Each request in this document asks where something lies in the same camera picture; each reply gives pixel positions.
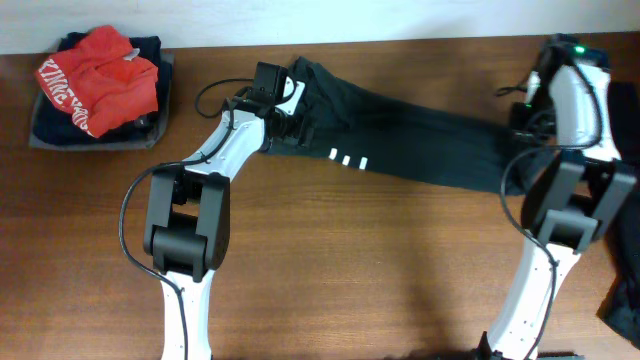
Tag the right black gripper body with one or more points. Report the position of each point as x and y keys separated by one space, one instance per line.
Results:
x=533 y=122

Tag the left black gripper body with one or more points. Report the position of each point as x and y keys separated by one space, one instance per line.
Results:
x=290 y=125

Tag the dark green t-shirt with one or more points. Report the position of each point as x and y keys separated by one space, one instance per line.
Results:
x=391 y=137

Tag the black garment white logo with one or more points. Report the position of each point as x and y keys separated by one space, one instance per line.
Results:
x=621 y=309

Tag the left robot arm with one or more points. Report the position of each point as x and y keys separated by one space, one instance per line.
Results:
x=187 y=229

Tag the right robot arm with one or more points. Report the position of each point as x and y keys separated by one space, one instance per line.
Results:
x=572 y=202

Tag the grey folded garment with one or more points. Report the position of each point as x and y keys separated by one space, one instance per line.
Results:
x=52 y=129

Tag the red folded shirt white lettering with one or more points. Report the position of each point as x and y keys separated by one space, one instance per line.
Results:
x=102 y=83

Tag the navy folded garment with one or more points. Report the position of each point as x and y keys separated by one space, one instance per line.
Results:
x=150 y=49

